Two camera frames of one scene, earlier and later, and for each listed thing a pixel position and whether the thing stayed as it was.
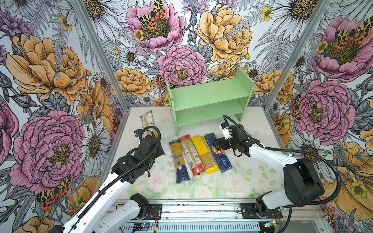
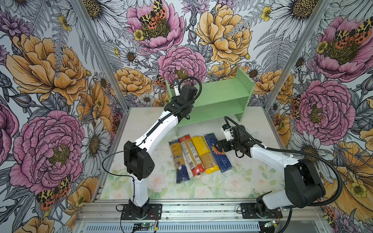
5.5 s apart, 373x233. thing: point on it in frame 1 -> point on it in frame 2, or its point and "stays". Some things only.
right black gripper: x=223 y=141 stays
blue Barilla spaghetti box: x=220 y=157 stays
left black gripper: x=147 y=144 -> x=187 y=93
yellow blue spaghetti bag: x=181 y=173 stays
